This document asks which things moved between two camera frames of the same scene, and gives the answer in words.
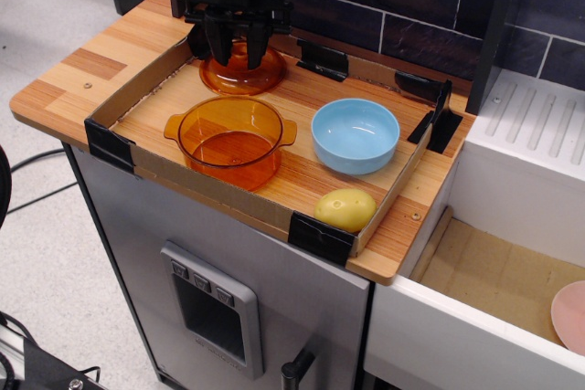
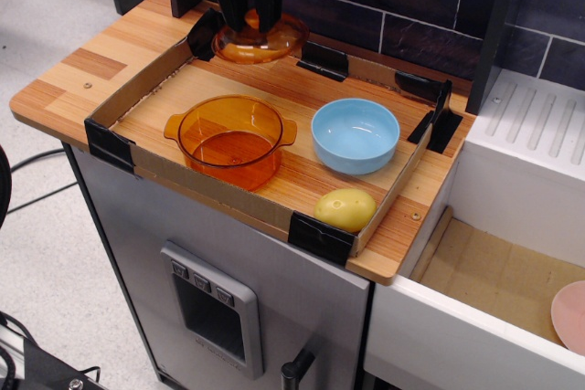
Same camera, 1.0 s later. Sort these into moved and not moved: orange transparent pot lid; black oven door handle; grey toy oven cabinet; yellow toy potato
Moved: orange transparent pot lid
Not moved: grey toy oven cabinet; yellow toy potato; black oven door handle
